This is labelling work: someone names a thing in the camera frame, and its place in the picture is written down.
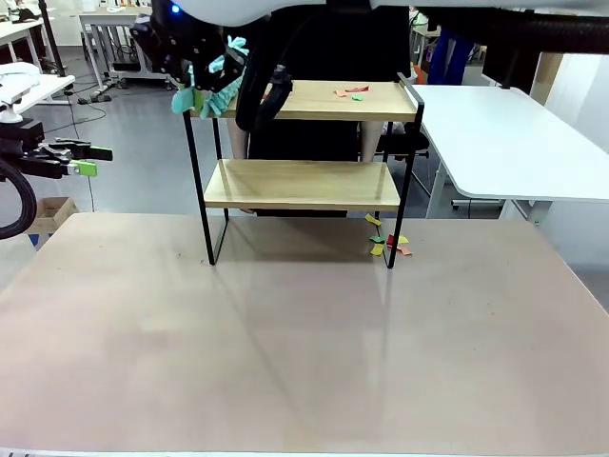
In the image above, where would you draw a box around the black office chair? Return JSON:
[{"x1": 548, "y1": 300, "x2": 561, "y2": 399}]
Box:
[{"x1": 380, "y1": 124, "x2": 432, "y2": 164}]

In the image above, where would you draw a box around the brown cardboard box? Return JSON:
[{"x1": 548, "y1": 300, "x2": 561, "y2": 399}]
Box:
[{"x1": 28, "y1": 196, "x2": 80, "y2": 237}]

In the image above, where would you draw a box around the large white side table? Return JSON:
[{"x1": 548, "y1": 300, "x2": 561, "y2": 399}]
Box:
[{"x1": 411, "y1": 84, "x2": 609, "y2": 221}]

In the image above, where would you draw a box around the small white table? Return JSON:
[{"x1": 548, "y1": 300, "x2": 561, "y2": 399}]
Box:
[{"x1": 0, "y1": 74, "x2": 76, "y2": 115}]

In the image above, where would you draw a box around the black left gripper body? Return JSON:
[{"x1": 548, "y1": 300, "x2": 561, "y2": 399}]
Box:
[{"x1": 0, "y1": 119, "x2": 66, "y2": 180}]

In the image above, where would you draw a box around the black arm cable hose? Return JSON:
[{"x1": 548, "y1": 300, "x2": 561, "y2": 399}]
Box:
[
  {"x1": 235, "y1": 7, "x2": 609, "y2": 133},
  {"x1": 0, "y1": 156, "x2": 38, "y2": 241}
]

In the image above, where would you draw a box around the black metal wooden two-tier shelf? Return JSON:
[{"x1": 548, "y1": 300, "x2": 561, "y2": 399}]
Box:
[{"x1": 183, "y1": 70, "x2": 425, "y2": 270}]

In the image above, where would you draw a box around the black tripod pole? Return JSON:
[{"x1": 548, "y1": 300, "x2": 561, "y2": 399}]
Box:
[{"x1": 37, "y1": 0, "x2": 67, "y2": 78}]

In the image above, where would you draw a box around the person's right forearm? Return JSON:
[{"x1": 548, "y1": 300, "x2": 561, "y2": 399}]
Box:
[{"x1": 226, "y1": 118, "x2": 251, "y2": 161}]

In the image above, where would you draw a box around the person's left forearm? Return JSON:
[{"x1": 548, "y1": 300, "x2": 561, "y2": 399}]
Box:
[{"x1": 360, "y1": 121, "x2": 384, "y2": 163}]

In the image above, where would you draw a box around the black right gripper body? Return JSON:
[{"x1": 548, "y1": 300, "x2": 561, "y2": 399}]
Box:
[{"x1": 130, "y1": 13, "x2": 225, "y2": 80}]

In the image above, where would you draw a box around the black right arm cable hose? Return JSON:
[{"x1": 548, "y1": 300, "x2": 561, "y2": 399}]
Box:
[{"x1": 235, "y1": 7, "x2": 609, "y2": 133}]

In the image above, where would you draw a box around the grey metal workbench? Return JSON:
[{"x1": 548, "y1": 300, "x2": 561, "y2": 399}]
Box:
[{"x1": 78, "y1": 12, "x2": 161, "y2": 91}]

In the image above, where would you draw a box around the bystander in blue trousers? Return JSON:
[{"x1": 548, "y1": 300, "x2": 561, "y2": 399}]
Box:
[{"x1": 425, "y1": 26, "x2": 477, "y2": 86}]

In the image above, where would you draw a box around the light wooden panel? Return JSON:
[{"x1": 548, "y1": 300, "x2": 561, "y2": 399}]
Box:
[{"x1": 535, "y1": 50, "x2": 565, "y2": 96}]

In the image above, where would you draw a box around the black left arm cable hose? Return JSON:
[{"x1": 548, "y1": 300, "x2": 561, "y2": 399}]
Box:
[{"x1": 0, "y1": 156, "x2": 38, "y2": 241}]

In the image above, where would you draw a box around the person's torso in black shirt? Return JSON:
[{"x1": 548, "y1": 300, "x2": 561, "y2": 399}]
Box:
[{"x1": 246, "y1": 7, "x2": 413, "y2": 218}]

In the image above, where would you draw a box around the black computer monitor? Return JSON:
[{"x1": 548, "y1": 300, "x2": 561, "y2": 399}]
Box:
[{"x1": 481, "y1": 47, "x2": 543, "y2": 95}]

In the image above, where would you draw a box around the teal microfiber duster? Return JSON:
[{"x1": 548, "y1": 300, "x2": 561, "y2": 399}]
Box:
[{"x1": 170, "y1": 35, "x2": 251, "y2": 120}]

